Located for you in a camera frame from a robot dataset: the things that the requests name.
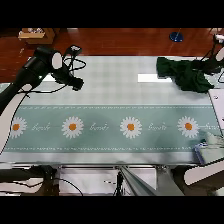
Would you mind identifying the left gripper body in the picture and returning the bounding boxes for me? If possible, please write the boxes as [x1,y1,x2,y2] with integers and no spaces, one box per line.
[67,75,85,92]

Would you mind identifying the dark green T-shirt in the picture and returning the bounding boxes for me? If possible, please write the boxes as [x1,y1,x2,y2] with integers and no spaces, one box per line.
[156,56,215,94]

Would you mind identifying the cardboard box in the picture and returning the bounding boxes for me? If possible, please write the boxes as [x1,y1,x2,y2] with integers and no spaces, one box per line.
[18,28,57,45]

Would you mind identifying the blue round disc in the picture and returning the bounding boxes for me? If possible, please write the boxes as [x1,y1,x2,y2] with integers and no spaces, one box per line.
[168,31,184,43]

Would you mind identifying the light blue garment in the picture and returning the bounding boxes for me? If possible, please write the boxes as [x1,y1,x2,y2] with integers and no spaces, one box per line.
[194,131,224,166]

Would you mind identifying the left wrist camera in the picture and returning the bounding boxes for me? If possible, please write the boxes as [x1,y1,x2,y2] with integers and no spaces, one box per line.
[63,44,83,60]

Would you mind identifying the silver frame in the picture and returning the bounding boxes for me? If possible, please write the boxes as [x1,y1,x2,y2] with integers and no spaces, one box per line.
[0,162,224,196]

